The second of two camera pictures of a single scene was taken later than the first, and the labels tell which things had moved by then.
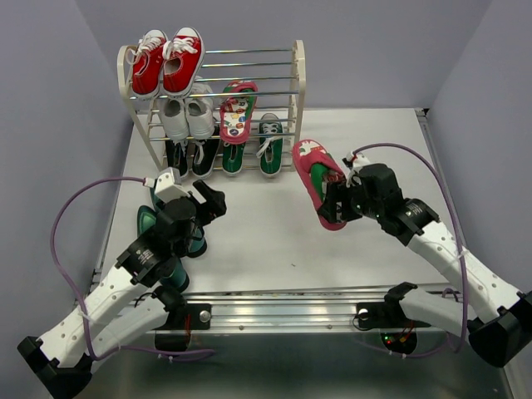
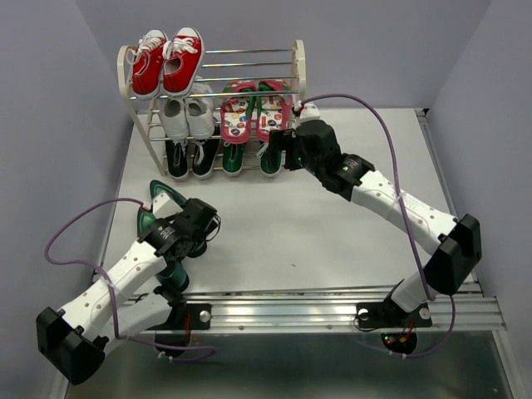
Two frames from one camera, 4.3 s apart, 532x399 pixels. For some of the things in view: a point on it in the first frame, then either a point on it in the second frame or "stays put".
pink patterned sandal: (317, 167) to (274, 100)
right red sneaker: (183, 57) stays put
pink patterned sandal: (235, 111) stays put
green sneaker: (232, 158) stays put
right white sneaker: (199, 110) stays put
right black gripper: (338, 192) to (278, 140)
